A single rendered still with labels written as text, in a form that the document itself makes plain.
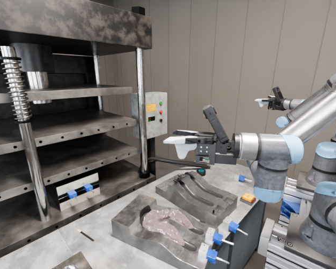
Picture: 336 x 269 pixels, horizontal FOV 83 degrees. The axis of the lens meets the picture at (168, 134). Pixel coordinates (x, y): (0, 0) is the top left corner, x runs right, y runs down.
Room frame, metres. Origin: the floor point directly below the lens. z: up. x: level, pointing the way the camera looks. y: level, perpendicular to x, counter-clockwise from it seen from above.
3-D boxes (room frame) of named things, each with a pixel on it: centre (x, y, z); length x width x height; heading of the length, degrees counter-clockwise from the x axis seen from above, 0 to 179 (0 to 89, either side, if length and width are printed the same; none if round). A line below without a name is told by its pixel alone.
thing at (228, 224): (0.85, -0.37, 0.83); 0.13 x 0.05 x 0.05; 46
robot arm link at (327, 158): (0.96, -0.88, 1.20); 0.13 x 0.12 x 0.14; 117
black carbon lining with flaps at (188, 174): (1.11, -0.18, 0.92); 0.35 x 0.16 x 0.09; 45
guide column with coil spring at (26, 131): (0.97, 0.74, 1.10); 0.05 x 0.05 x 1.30
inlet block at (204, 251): (0.65, -0.20, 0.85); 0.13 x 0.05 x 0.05; 62
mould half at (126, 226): (0.82, 0.01, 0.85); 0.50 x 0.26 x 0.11; 62
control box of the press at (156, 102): (1.78, 0.17, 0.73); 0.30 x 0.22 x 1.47; 135
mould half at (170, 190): (1.13, -0.18, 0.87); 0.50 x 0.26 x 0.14; 45
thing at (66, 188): (1.31, 0.77, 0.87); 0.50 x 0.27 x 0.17; 45
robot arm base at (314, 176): (0.96, -0.87, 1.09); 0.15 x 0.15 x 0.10
